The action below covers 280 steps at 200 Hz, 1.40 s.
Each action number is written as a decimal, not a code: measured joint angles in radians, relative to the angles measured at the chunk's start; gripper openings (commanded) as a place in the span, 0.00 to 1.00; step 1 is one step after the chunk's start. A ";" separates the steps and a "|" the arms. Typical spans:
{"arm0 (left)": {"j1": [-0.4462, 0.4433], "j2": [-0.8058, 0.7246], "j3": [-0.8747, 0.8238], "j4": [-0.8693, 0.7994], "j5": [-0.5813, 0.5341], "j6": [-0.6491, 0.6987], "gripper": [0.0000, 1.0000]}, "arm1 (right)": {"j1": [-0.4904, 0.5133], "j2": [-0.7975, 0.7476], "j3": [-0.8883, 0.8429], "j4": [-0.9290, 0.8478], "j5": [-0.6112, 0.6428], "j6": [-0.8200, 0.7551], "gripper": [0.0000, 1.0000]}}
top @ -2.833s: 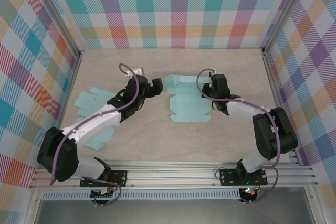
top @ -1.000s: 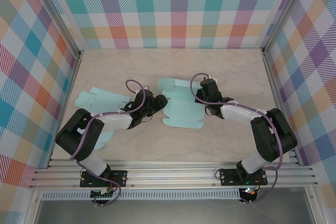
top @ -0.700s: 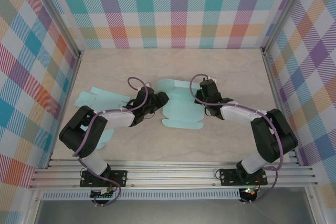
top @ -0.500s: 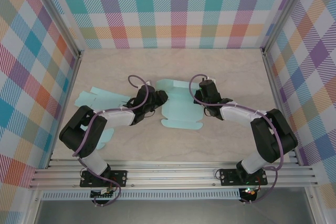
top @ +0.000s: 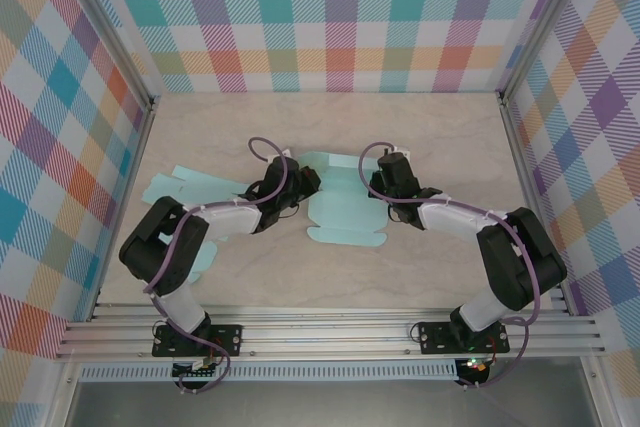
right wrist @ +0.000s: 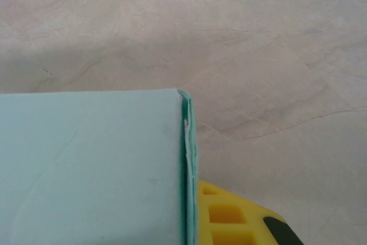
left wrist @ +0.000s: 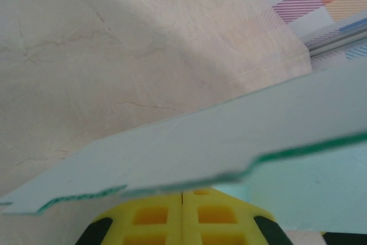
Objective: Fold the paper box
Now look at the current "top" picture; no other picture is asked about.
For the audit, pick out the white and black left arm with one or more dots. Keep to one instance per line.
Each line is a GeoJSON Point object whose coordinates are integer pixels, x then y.
{"type": "Point", "coordinates": [170, 252]}

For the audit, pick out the light blue paper box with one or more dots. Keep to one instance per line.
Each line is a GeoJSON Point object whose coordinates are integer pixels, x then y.
{"type": "Point", "coordinates": [345, 212]}
{"type": "Point", "coordinates": [200, 179]}

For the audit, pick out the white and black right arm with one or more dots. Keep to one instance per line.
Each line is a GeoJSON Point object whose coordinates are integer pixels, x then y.
{"type": "Point", "coordinates": [510, 257]}

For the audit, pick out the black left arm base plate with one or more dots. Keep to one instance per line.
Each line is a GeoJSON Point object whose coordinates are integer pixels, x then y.
{"type": "Point", "coordinates": [227, 339]}

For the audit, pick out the aluminium side rail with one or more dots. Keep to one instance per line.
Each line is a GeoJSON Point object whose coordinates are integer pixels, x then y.
{"type": "Point", "coordinates": [137, 157]}
{"type": "Point", "coordinates": [522, 182]}

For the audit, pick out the aluminium frame post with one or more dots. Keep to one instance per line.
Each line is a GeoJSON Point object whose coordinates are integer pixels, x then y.
{"type": "Point", "coordinates": [105, 22]}
{"type": "Point", "coordinates": [545, 22]}

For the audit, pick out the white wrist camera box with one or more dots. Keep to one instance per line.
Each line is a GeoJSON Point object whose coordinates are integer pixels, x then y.
{"type": "Point", "coordinates": [287, 152]}
{"type": "Point", "coordinates": [402, 151]}

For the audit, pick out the grey metal shelf panel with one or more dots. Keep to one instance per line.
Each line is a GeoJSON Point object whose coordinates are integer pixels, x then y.
{"type": "Point", "coordinates": [325, 404]}

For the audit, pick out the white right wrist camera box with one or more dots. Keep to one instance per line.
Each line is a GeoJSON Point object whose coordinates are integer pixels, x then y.
{"type": "Point", "coordinates": [402, 151]}

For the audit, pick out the small black circuit board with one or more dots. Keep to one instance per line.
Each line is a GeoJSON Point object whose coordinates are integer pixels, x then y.
{"type": "Point", "coordinates": [475, 366]}
{"type": "Point", "coordinates": [195, 371]}

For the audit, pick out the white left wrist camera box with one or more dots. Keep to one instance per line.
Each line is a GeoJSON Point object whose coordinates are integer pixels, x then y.
{"type": "Point", "coordinates": [287, 152]}

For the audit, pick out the aluminium mounting rail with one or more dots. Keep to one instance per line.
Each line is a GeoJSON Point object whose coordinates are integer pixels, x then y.
{"type": "Point", "coordinates": [325, 332]}

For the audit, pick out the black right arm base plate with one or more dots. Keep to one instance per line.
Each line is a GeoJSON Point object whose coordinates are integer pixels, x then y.
{"type": "Point", "coordinates": [432, 339]}

